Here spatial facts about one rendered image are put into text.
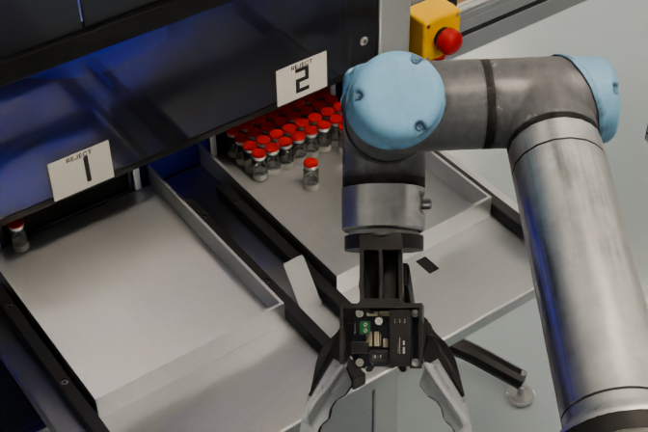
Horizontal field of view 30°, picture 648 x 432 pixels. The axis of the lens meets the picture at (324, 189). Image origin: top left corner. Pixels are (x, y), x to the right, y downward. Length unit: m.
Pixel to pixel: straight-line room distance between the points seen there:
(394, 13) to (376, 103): 0.80
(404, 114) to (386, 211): 0.13
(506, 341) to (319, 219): 1.13
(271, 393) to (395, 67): 0.60
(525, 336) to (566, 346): 1.89
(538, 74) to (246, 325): 0.62
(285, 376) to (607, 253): 0.66
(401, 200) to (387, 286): 0.08
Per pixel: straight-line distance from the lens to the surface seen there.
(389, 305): 1.03
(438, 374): 1.09
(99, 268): 1.62
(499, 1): 2.07
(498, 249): 1.63
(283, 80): 1.67
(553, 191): 0.92
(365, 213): 1.06
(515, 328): 2.76
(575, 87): 0.99
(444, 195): 1.70
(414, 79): 0.95
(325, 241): 1.63
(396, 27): 1.76
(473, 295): 1.56
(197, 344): 1.51
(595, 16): 3.83
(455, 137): 0.98
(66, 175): 1.56
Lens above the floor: 1.98
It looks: 40 degrees down
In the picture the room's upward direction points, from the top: 1 degrees counter-clockwise
